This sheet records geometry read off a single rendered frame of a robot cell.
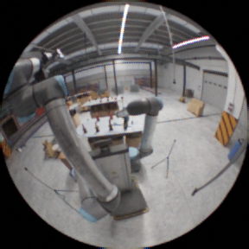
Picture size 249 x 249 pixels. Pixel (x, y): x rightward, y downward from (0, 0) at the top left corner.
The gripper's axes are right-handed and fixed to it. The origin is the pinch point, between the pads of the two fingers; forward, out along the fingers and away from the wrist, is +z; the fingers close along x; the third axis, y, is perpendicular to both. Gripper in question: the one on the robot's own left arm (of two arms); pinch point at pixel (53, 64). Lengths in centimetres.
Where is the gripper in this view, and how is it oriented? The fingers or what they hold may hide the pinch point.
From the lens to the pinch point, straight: 59.0
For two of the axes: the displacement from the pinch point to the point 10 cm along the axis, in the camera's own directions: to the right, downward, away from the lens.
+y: -4.1, -6.3, -6.6
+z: -2.0, -6.4, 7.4
